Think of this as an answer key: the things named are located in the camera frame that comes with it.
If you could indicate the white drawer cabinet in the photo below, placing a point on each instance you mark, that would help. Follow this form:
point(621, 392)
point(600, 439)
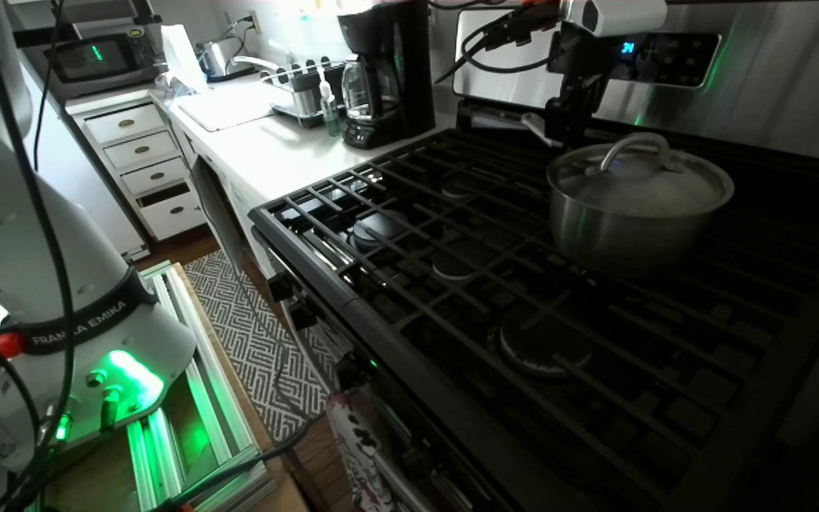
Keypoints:
point(133, 152)

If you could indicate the black stove knob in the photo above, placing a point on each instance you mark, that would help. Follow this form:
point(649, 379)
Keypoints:
point(348, 371)
point(301, 313)
point(281, 286)

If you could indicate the printed white dish towel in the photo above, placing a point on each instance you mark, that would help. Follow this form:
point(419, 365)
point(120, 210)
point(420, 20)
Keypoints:
point(361, 456)

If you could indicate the black microwave oven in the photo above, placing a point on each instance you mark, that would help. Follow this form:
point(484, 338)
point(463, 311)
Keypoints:
point(96, 61)

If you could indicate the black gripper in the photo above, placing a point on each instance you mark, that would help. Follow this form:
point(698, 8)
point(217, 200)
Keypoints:
point(584, 75)

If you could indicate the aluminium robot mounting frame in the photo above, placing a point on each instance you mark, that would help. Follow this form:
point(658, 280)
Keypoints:
point(199, 415)

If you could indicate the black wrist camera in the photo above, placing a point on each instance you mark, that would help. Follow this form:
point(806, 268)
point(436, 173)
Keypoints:
point(584, 38)

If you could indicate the silver pot lid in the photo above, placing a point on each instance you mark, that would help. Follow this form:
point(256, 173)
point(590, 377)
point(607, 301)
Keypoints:
point(655, 187)

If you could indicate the white cutting board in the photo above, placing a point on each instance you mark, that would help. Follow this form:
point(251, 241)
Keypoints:
point(224, 109)

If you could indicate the grey patterned rug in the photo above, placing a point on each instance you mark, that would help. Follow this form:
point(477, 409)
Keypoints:
point(248, 342)

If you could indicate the white kitchen counter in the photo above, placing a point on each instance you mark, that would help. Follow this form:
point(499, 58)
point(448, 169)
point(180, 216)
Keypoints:
point(277, 156)

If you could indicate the black coffee maker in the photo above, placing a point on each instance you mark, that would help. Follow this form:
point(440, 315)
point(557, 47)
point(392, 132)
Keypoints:
point(409, 75)

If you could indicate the silver kettle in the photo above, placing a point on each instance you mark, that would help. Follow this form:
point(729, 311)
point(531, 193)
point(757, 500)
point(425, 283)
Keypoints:
point(217, 58)

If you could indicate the clear soap bottle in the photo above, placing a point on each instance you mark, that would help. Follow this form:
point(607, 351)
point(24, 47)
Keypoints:
point(331, 109)

